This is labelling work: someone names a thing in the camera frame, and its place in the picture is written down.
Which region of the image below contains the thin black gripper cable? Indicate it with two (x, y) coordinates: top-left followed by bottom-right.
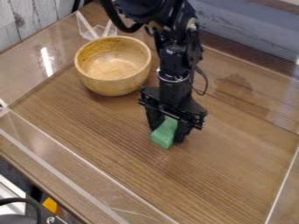
(190, 65), (210, 96)

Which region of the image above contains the brown wooden bowl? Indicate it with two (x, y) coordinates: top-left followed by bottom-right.
(74, 36), (153, 96)

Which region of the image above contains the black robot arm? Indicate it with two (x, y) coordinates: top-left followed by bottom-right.
(99, 0), (209, 144)

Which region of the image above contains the clear acrylic tray wall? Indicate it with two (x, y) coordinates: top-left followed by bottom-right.
(0, 99), (180, 224)

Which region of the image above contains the green rectangular block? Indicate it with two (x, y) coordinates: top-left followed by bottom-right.
(151, 117), (178, 149)

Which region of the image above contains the clear acrylic corner bracket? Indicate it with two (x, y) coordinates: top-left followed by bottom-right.
(75, 11), (118, 41)

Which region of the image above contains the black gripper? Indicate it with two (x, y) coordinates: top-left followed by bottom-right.
(139, 76), (209, 144)

